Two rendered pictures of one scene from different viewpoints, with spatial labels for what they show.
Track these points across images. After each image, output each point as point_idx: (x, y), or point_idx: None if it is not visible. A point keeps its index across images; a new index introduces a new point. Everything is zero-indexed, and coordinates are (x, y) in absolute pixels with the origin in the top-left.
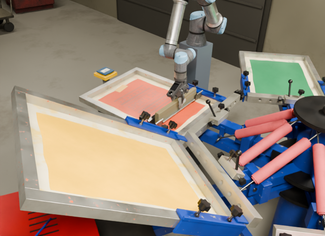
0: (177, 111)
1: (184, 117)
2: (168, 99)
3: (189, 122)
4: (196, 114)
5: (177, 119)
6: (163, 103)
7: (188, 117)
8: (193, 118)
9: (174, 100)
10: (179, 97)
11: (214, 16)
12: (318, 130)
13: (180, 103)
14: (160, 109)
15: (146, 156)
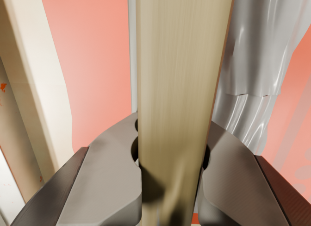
0: (133, 72)
1: (95, 86)
2: (284, 175)
3: (32, 57)
4: (67, 141)
5: (119, 32)
6: (296, 133)
7: (74, 96)
8: (46, 104)
9: (191, 143)
10: (175, 218)
11: None
12: None
13: (113, 140)
14: (298, 68)
15: None
